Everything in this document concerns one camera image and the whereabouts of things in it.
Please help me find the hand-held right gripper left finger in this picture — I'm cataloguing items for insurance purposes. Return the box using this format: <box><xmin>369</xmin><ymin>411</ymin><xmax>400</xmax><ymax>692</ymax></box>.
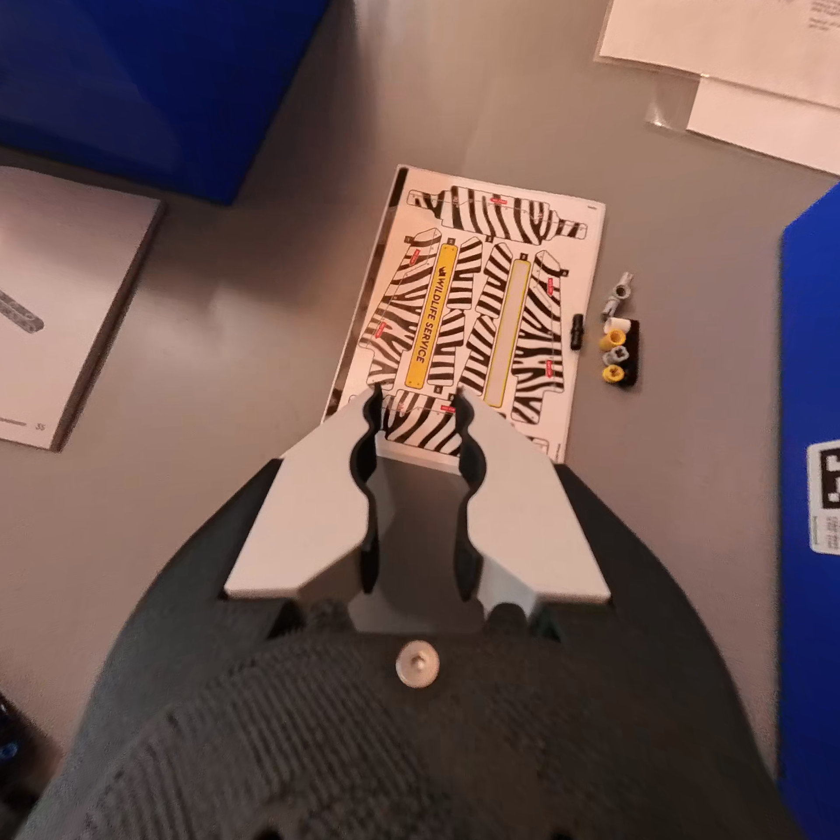
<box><xmin>223</xmin><ymin>382</ymin><xmax>386</xmax><ymax>602</ymax></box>

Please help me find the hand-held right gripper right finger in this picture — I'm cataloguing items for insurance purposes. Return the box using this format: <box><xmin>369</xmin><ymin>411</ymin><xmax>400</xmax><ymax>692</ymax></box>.
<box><xmin>453</xmin><ymin>386</ymin><xmax>613</xmax><ymax>613</ymax></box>

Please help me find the zebra striped sticker sheet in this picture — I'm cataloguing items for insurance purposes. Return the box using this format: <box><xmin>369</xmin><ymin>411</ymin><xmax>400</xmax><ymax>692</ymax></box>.
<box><xmin>322</xmin><ymin>164</ymin><xmax>606</xmax><ymax>473</ymax></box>

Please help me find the black lego plate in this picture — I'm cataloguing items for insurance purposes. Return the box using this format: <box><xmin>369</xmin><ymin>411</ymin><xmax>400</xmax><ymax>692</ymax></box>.
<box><xmin>617</xmin><ymin>318</ymin><xmax>642</xmax><ymax>392</ymax></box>

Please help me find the grey lego connector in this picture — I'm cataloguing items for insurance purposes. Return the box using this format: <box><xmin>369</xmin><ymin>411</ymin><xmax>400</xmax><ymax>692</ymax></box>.
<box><xmin>602</xmin><ymin>271</ymin><xmax>635</xmax><ymax>320</ymax></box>

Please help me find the lego instruction booklet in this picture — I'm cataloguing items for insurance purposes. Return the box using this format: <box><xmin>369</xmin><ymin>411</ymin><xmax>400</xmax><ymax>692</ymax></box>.
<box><xmin>0</xmin><ymin>164</ymin><xmax>166</xmax><ymax>454</ymax></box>

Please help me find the blue plastic bin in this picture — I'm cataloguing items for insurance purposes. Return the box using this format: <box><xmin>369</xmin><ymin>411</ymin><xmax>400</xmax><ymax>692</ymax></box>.
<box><xmin>776</xmin><ymin>182</ymin><xmax>840</xmax><ymax>840</ymax></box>

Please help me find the stack of blue plastic bins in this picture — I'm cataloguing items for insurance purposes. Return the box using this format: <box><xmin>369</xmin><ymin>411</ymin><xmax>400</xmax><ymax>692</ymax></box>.
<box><xmin>0</xmin><ymin>0</ymin><xmax>332</xmax><ymax>206</ymax></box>

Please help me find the white paper in plastic sleeve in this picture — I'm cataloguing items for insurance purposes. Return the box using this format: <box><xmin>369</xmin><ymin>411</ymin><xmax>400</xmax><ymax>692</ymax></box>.
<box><xmin>646</xmin><ymin>72</ymin><xmax>840</xmax><ymax>179</ymax></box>

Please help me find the white paper sheet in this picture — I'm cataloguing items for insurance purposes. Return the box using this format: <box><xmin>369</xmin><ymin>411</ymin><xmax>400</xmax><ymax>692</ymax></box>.
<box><xmin>594</xmin><ymin>0</ymin><xmax>840</xmax><ymax>110</ymax></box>

